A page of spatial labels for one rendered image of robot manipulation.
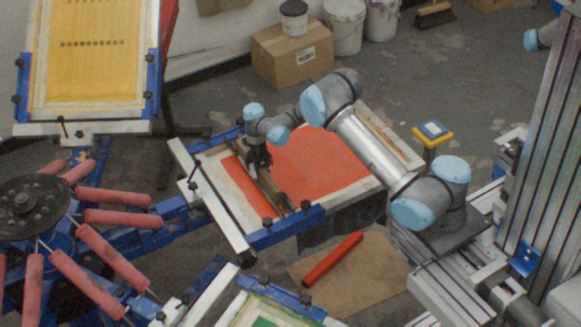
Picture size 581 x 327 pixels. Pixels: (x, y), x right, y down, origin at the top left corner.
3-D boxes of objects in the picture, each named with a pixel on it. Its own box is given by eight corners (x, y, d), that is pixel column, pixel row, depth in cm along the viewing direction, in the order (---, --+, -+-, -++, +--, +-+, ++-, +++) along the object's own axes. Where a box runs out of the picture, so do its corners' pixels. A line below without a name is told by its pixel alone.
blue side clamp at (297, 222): (319, 213, 246) (319, 200, 241) (325, 221, 243) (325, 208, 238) (250, 243, 237) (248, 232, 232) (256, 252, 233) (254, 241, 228)
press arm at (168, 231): (339, 158, 278) (339, 148, 274) (347, 166, 275) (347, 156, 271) (64, 278, 239) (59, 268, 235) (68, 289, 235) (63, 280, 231)
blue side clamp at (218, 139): (254, 132, 281) (253, 119, 276) (260, 138, 278) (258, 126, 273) (192, 156, 272) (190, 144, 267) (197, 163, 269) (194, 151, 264)
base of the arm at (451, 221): (477, 220, 199) (482, 199, 192) (440, 242, 193) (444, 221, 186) (445, 192, 208) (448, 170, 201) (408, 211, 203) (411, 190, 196)
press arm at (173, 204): (197, 196, 248) (195, 187, 245) (203, 205, 244) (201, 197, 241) (155, 213, 243) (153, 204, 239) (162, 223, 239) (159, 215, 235)
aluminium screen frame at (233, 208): (348, 94, 295) (348, 88, 293) (425, 170, 258) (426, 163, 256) (192, 156, 270) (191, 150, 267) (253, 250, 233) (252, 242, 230)
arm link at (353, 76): (365, 51, 194) (296, 97, 237) (340, 66, 189) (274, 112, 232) (385, 83, 195) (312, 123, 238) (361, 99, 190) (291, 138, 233)
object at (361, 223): (378, 209, 287) (381, 158, 265) (388, 222, 282) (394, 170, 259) (290, 251, 273) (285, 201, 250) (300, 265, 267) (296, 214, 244)
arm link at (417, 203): (460, 198, 180) (334, 64, 191) (428, 227, 173) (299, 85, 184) (442, 213, 190) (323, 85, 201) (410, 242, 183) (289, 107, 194)
